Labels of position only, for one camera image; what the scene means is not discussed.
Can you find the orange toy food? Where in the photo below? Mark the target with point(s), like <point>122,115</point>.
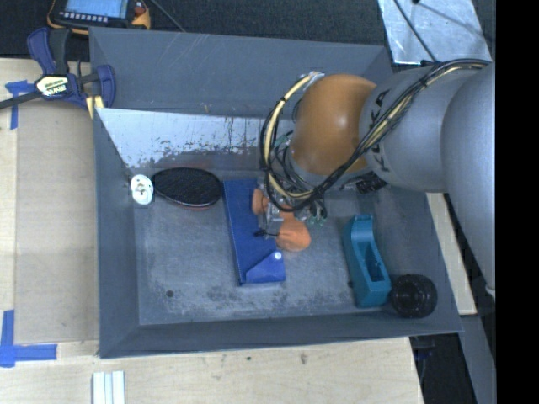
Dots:
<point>295,236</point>

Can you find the black oval brush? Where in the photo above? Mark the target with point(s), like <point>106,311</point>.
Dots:
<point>187,187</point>

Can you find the grey metal bin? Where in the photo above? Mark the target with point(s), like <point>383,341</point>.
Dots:
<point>189,267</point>

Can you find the teal tape dispenser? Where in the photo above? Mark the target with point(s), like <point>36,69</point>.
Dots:
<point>366,280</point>

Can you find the white small plastic piece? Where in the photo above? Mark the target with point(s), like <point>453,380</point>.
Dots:
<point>141,188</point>

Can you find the pale wood flat board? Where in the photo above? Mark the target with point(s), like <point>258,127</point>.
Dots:
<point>54,225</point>

